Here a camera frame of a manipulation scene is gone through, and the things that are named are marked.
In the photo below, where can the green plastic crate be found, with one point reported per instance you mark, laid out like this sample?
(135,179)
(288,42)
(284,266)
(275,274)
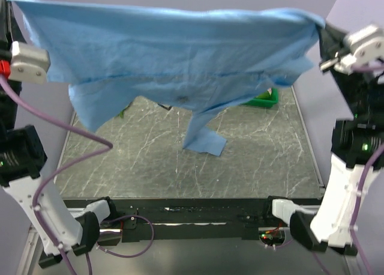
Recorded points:
(267,99)

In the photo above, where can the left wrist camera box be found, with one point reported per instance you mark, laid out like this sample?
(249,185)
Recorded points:
(28,63)

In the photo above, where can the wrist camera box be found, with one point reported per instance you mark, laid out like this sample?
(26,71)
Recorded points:
(364,46)
(28,63)

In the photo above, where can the black square hinged frame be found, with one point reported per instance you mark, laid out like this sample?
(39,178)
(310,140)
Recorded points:
(164,106)

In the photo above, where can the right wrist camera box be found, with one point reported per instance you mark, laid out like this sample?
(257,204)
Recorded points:
(364,46)

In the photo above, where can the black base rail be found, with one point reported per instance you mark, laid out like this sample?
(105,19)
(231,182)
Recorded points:
(192,218)

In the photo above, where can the light blue shirt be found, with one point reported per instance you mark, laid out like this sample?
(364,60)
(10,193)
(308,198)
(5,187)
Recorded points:
(202,61)

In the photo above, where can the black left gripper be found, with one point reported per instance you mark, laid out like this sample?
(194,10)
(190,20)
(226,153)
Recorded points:
(8,29)

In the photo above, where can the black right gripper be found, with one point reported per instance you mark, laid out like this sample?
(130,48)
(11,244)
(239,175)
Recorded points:
(329,41)

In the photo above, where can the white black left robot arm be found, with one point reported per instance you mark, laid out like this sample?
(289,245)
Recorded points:
(23,155)

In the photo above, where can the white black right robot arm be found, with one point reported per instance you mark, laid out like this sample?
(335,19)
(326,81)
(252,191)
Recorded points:
(356,160)

